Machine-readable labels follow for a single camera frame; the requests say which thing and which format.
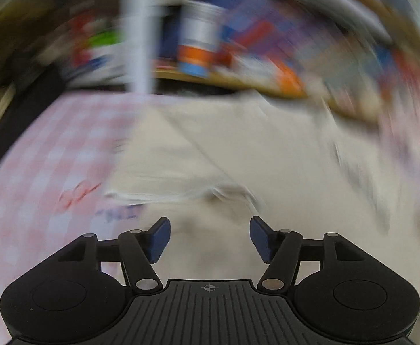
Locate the beige hoodie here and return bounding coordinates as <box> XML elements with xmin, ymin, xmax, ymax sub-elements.
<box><xmin>102</xmin><ymin>90</ymin><xmax>420</xmax><ymax>345</ymax></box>

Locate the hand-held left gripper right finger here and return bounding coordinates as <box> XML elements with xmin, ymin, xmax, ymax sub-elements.
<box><xmin>249</xmin><ymin>216</ymin><xmax>366</xmax><ymax>292</ymax></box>

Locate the wooden bookshelf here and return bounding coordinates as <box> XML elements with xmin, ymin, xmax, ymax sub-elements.
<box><xmin>0</xmin><ymin>0</ymin><xmax>420</xmax><ymax>134</ymax></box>

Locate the tall white orange box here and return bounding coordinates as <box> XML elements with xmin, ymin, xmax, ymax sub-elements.
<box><xmin>176</xmin><ymin>0</ymin><xmax>225</xmax><ymax>78</ymax></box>

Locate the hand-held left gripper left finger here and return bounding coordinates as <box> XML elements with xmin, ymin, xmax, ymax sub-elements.
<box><xmin>57</xmin><ymin>216</ymin><xmax>172</xmax><ymax>292</ymax></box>

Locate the row of colourful books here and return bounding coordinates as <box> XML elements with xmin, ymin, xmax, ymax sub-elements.
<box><xmin>210</xmin><ymin>0</ymin><xmax>420</xmax><ymax>116</ymax></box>

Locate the flat orange white box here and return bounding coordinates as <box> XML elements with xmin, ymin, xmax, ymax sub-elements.
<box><xmin>228</xmin><ymin>54</ymin><xmax>305</xmax><ymax>98</ymax></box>

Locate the pink checked printed desk mat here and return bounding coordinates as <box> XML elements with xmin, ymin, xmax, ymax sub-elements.
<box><xmin>0</xmin><ymin>91</ymin><xmax>168</xmax><ymax>345</ymax></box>

